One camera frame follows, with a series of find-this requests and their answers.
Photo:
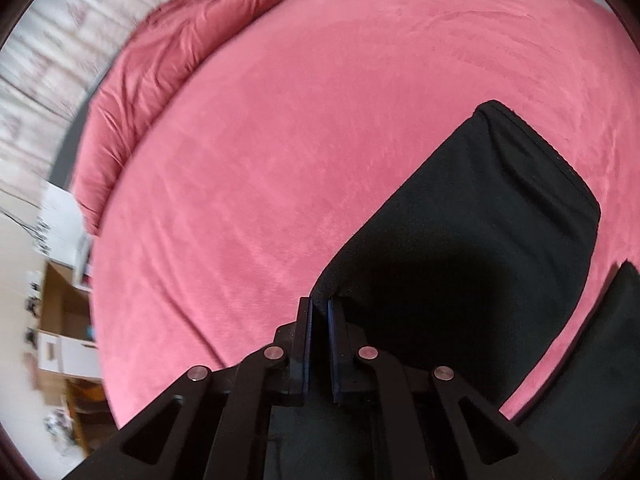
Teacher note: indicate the dark grey headboard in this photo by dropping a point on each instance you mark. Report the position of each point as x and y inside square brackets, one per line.
[75, 135]

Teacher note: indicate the pink duvet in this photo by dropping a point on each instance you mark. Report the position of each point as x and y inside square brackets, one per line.
[150, 85]

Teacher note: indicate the wooden furniture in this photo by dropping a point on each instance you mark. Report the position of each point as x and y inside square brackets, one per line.
[92, 420]

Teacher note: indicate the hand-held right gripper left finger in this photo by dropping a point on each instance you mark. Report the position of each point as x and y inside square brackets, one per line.
[308, 355]

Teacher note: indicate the white patterned curtain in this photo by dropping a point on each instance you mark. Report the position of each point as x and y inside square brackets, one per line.
[55, 55]

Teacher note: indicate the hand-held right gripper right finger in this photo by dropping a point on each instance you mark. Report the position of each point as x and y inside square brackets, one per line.
[331, 355]

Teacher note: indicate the pink bed sheet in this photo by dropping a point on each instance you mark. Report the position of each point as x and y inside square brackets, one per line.
[300, 135]

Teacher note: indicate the white printed box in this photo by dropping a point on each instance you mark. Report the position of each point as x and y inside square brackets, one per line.
[60, 220]

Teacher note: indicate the black pants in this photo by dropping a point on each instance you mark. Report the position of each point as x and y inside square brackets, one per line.
[475, 235]

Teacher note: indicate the cardboard box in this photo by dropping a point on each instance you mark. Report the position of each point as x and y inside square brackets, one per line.
[62, 320]

